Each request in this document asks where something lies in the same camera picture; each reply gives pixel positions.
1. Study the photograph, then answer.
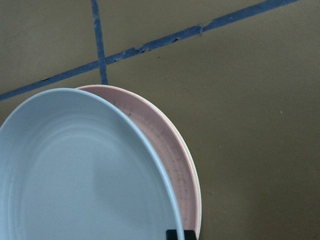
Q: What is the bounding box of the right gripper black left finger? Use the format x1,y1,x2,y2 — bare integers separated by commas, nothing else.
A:
165,229,178,240

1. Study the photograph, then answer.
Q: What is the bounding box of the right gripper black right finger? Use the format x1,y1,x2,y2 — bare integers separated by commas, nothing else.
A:
184,229,197,240

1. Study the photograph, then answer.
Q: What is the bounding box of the pink plate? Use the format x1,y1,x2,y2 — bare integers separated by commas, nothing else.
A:
80,84,202,239

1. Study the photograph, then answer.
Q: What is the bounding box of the blue plate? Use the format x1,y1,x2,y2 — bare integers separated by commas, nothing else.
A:
0,88,185,240

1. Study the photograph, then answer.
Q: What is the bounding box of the cream plate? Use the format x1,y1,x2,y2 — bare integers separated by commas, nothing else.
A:
141,98,202,238

